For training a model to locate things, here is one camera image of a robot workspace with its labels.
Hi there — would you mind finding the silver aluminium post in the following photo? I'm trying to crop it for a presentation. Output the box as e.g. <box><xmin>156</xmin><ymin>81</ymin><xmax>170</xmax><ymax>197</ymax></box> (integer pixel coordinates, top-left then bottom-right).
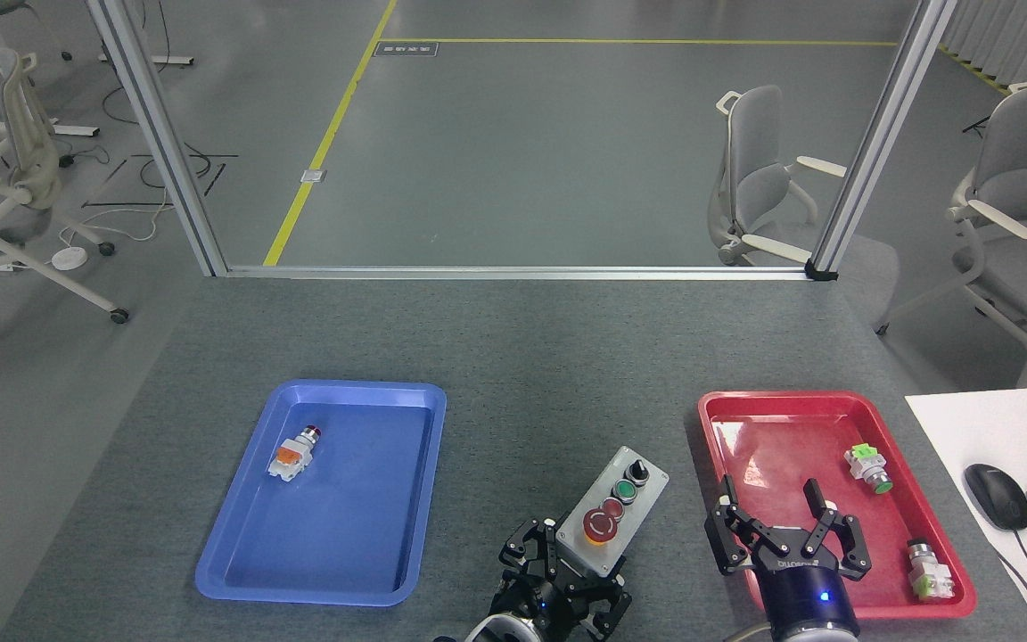
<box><xmin>86</xmin><ymin>0</ymin><xmax>230</xmax><ymax>278</ymax></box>
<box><xmin>805</xmin><ymin>0</ymin><xmax>961</xmax><ymax>283</ymax></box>

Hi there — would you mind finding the white desk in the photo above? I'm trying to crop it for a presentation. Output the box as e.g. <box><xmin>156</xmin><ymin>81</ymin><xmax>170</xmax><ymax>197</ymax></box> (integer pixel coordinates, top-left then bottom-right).
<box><xmin>904</xmin><ymin>385</ymin><xmax>1027</xmax><ymax>642</ymax></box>

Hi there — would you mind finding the silver button green white block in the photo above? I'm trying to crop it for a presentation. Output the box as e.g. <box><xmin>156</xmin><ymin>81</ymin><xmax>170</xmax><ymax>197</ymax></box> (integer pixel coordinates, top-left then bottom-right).
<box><xmin>906</xmin><ymin>538</ymin><xmax>957</xmax><ymax>601</ymax></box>

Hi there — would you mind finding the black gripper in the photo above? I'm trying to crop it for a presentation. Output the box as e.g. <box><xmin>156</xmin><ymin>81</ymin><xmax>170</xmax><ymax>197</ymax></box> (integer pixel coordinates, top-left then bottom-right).
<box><xmin>496</xmin><ymin>518</ymin><xmax>633</xmax><ymax>642</ymax></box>
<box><xmin>704</xmin><ymin>474</ymin><xmax>874</xmax><ymax>639</ymax></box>

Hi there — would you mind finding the black computer mouse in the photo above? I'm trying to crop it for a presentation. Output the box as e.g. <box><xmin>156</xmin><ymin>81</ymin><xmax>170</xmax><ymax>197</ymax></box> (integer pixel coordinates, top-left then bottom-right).
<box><xmin>964</xmin><ymin>464</ymin><xmax>1027</xmax><ymax>533</ymax></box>

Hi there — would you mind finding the red plastic tray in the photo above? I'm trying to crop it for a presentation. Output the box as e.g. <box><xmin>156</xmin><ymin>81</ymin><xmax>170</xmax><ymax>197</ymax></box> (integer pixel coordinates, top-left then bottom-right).
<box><xmin>697</xmin><ymin>390</ymin><xmax>979</xmax><ymax>621</ymax></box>

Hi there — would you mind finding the green push button switch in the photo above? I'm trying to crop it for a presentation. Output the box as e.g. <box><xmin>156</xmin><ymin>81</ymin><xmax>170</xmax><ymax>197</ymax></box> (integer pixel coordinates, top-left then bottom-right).
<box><xmin>843</xmin><ymin>443</ymin><xmax>895</xmax><ymax>496</ymax></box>

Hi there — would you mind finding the white mesh office chair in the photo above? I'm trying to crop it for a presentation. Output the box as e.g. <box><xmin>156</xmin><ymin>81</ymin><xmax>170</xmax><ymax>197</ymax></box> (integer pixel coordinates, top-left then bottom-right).
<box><xmin>0</xmin><ymin>49</ymin><xmax>132</xmax><ymax>371</ymax></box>

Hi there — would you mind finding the blue plastic tray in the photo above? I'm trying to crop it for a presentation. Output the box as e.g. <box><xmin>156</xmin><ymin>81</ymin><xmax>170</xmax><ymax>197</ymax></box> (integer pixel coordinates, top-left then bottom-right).
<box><xmin>195</xmin><ymin>380</ymin><xmax>448</xmax><ymax>608</ymax></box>

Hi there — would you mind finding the white desk foot bar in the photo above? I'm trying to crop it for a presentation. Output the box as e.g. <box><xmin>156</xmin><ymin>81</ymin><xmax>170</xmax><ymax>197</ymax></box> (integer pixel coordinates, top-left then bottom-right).
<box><xmin>99</xmin><ymin>52</ymin><xmax>195</xmax><ymax>69</ymax></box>
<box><xmin>0</xmin><ymin>119</ymin><xmax>102</xmax><ymax>139</ymax></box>

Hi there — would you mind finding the red push button orange block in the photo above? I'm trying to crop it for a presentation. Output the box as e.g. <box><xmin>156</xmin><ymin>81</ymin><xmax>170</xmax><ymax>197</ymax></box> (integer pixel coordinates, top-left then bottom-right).
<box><xmin>267</xmin><ymin>427</ymin><xmax>323</xmax><ymax>483</ymax></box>

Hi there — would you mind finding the grey control box with buttons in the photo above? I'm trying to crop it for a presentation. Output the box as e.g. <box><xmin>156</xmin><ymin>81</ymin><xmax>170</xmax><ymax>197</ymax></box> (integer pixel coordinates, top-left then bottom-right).
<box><xmin>556</xmin><ymin>446</ymin><xmax>670</xmax><ymax>578</ymax></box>

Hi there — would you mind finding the silver aluminium rail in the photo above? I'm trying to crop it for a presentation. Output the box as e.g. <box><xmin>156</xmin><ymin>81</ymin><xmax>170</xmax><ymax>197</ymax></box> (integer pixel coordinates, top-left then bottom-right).
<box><xmin>215</xmin><ymin>264</ymin><xmax>822</xmax><ymax>283</ymax></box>

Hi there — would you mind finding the grey chair with white armrests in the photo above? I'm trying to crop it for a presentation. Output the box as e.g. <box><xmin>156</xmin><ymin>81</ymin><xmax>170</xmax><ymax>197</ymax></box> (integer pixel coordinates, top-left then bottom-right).
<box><xmin>706</xmin><ymin>85</ymin><xmax>903</xmax><ymax>336</ymax></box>
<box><xmin>875</xmin><ymin>81</ymin><xmax>1027</xmax><ymax>390</ymax></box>

